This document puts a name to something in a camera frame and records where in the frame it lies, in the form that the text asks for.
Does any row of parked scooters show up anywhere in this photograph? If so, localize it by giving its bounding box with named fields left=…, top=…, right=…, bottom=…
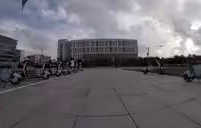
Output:
left=0, top=57, right=84, bottom=88

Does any pole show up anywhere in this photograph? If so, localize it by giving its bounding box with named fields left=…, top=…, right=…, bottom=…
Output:
left=146, top=46, right=151, bottom=58

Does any parked scooter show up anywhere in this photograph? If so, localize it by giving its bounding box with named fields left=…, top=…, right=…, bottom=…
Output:
left=182, top=64, right=201, bottom=83
left=155, top=59, right=166, bottom=75

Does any low dark wall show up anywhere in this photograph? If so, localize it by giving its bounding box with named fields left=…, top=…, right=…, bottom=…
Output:
left=121, top=64, right=201, bottom=81

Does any large curved glass building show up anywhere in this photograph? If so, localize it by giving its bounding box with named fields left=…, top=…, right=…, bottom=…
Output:
left=56, top=38, right=139, bottom=68

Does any grey multi-storey building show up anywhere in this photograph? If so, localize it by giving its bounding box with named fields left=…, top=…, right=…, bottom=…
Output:
left=0, top=31, right=22, bottom=68

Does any low distant building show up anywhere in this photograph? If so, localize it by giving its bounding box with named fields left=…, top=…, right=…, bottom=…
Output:
left=25, top=53, right=52, bottom=66

